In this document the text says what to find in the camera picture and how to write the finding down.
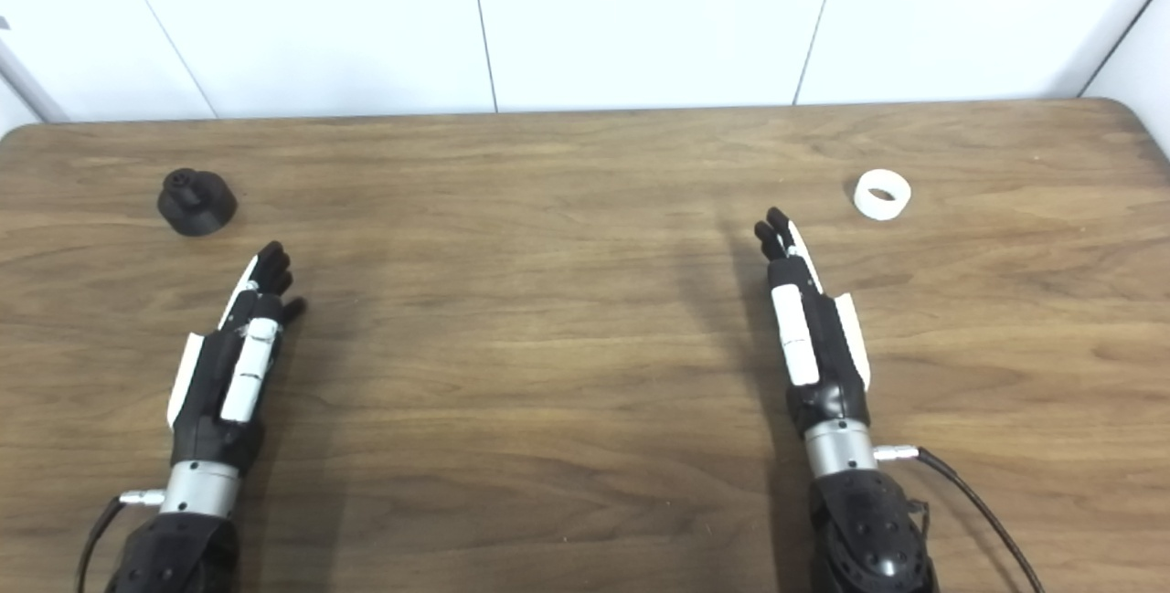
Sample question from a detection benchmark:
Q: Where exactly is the white ring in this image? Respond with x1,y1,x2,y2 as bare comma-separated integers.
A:
854,169,912,222

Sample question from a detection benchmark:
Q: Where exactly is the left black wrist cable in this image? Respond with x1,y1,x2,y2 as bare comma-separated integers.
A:
76,488,166,593

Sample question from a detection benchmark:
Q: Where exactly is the grey wall corner trim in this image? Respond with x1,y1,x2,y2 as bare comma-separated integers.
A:
0,37,72,124

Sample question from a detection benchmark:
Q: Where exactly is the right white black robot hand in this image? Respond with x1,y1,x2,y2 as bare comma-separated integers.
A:
754,206,872,439

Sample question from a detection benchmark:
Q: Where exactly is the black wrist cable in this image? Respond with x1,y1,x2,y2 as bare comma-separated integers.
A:
875,444,1048,593
76,488,166,593

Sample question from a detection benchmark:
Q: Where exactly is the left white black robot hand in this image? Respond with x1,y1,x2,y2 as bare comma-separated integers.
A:
166,241,308,475

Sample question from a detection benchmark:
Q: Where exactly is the round black part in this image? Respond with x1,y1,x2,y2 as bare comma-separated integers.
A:
157,168,239,238

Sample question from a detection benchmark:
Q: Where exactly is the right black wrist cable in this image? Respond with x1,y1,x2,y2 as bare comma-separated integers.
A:
875,444,1048,593

